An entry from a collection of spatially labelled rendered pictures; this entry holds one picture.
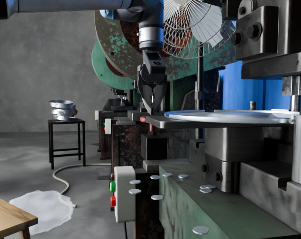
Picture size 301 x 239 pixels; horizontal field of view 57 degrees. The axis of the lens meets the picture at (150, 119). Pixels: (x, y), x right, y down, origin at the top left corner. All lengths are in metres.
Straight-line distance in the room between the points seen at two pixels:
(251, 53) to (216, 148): 0.19
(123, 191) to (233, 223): 0.38
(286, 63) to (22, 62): 7.00
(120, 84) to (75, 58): 3.72
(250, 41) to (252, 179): 0.25
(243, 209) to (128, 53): 1.50
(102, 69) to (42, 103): 3.84
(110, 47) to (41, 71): 5.46
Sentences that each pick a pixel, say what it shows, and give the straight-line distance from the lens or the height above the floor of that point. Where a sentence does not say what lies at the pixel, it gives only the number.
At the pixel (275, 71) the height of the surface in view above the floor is 0.87.
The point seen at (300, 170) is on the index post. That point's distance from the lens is 0.41.
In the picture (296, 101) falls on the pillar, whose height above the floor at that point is 0.81.
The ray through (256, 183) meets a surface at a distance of 0.48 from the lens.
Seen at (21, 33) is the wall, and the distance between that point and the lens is 7.44.
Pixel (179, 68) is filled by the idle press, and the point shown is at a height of 1.02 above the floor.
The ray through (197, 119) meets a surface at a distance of 0.43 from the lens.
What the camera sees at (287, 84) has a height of 0.84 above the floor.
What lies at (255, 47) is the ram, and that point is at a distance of 0.55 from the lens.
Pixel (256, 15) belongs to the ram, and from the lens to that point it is 0.56.
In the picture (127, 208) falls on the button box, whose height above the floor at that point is 0.53.
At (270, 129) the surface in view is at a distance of 0.61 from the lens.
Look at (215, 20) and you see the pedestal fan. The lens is 1.34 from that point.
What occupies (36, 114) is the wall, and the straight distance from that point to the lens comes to 7.24.
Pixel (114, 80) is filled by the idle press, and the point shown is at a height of 1.03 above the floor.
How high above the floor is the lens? 0.82
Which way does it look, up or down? 4 degrees down
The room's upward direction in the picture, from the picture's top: straight up
